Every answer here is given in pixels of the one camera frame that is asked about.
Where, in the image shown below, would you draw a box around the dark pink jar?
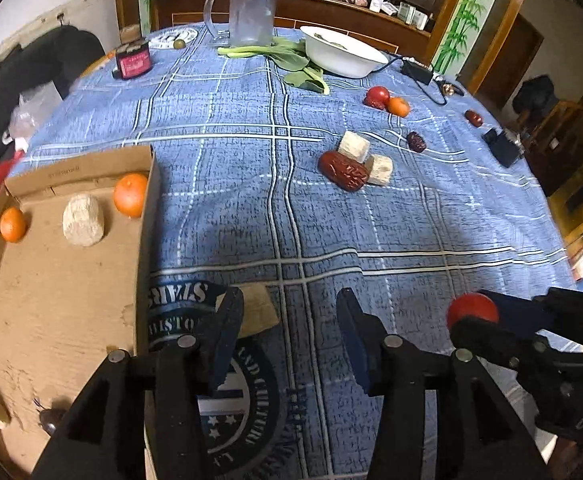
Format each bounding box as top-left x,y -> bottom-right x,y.
113,40 -> 152,81

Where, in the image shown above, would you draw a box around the bamboo wall sticker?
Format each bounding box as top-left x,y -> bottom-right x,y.
434,0 -> 497,73

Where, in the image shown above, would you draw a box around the wooden chair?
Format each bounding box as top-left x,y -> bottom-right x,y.
526,92 -> 583,281

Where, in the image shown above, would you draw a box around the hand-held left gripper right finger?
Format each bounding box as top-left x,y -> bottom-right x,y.
335,287 -> 552,480

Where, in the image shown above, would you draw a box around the white bowl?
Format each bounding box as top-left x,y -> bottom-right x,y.
299,25 -> 389,79

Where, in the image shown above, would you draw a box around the small beige sugarcane chunk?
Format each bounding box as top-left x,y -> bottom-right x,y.
62,193 -> 106,248

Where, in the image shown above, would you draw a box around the black sofa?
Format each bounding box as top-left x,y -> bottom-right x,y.
0,27 -> 105,201

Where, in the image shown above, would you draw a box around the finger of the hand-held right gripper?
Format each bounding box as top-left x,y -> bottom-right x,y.
477,289 -> 562,335
450,316 -> 572,396

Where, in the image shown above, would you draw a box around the green bok choy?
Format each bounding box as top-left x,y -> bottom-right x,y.
216,37 -> 311,70
284,64 -> 331,95

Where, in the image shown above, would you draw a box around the black box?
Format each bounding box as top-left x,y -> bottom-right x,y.
489,130 -> 525,168

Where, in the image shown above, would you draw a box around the printed plate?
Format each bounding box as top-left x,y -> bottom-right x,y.
149,29 -> 200,51

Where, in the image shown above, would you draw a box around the brown wooden door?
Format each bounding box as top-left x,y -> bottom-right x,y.
476,12 -> 545,111

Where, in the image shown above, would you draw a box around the large red jujube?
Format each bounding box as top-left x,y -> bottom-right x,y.
318,150 -> 371,192

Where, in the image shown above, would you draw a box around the wooden counter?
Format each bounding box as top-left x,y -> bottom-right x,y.
116,0 -> 472,61

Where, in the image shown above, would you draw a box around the large red tomato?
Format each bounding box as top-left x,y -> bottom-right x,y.
446,293 -> 501,331

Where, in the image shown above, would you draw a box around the brown cardboard box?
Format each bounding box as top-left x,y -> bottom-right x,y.
0,145 -> 161,480

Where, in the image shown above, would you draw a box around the large orange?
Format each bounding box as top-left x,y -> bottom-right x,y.
113,172 -> 150,219

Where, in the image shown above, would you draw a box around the white boxes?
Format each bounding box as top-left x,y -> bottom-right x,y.
399,2 -> 429,28

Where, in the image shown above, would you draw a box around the black bag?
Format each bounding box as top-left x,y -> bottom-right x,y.
514,75 -> 559,116

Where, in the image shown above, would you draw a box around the small orange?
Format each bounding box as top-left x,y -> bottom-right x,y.
0,207 -> 26,244

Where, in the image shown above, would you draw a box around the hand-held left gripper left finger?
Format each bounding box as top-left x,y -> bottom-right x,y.
32,286 -> 246,480

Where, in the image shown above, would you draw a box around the clear plastic pitcher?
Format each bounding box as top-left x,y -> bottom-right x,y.
202,0 -> 276,48

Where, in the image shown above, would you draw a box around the dark brown plum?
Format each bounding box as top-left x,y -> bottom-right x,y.
39,407 -> 70,437

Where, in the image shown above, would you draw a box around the black cable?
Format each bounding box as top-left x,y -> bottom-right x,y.
370,52 -> 449,107

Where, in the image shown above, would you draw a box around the black power adapter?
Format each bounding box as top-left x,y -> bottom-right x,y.
400,59 -> 435,85

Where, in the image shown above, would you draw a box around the crumpled clear plastic bag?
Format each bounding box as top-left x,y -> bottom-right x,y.
8,87 -> 63,142

